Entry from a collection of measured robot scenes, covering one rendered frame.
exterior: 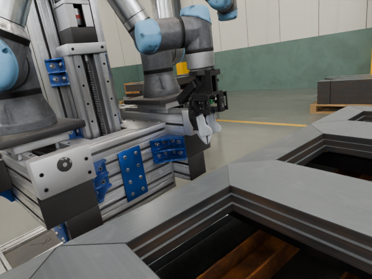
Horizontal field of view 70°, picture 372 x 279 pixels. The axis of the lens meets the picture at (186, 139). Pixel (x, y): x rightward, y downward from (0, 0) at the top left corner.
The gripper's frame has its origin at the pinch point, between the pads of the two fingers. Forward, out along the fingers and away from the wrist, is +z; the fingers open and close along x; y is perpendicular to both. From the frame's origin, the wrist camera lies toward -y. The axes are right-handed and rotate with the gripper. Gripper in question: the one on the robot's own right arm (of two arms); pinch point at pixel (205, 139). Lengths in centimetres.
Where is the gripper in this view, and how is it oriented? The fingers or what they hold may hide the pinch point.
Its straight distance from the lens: 78.4
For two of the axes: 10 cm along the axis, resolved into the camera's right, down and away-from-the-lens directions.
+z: 1.4, 9.5, 2.8
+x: 7.7, -2.8, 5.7
